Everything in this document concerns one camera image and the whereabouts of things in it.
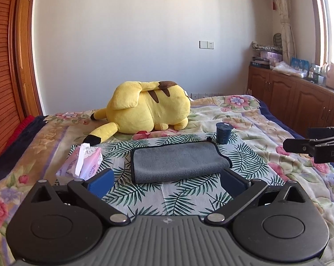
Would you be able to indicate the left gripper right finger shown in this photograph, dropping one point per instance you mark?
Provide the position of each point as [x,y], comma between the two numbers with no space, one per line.
[243,193]

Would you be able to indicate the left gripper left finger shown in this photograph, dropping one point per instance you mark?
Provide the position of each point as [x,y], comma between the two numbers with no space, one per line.
[88,194]

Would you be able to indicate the purple and grey towel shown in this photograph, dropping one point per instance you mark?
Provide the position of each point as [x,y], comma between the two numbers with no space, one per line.
[174,162]

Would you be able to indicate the pink tissue box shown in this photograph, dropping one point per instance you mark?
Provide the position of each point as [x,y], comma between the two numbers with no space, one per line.
[82,163]

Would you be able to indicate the wooden window cabinet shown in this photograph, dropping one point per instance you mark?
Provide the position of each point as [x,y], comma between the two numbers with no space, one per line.
[296,102]

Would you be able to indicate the dark blue cup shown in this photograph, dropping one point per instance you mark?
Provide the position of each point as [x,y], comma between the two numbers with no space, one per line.
[223,132]

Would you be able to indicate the floral bed blanket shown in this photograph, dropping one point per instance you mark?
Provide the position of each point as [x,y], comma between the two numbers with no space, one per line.
[255,149]

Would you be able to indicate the blue box on cabinet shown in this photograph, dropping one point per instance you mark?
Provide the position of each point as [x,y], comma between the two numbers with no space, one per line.
[300,64]

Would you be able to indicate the white plastic bag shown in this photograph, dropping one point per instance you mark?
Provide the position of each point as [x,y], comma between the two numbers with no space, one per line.
[283,68]

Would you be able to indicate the red and navy blanket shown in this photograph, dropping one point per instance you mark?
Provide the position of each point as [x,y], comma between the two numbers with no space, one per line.
[11,141]

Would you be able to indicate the yellow Pikachu plush toy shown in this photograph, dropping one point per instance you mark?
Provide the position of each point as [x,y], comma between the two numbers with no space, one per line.
[142,106]

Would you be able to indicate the stack of boxes on cabinet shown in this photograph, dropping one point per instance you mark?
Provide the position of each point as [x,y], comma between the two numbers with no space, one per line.
[266,56]

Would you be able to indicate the floral beige curtain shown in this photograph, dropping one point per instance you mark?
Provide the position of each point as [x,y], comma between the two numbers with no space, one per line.
[288,44]

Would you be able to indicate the wooden door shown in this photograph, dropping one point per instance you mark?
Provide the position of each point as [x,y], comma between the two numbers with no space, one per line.
[24,58]

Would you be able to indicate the white wall switch socket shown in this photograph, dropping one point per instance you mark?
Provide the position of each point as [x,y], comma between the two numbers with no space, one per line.
[206,45]

